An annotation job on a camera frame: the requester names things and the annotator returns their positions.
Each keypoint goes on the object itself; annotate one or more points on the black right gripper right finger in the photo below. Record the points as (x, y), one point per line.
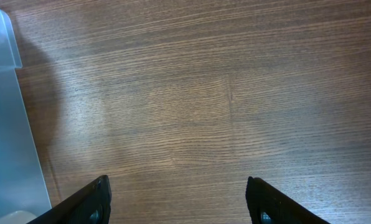
(267, 204)

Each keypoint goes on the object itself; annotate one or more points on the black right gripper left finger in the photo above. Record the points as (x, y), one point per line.
(89, 205)

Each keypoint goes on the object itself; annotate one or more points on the clear plastic storage container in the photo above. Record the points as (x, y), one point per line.
(22, 184)

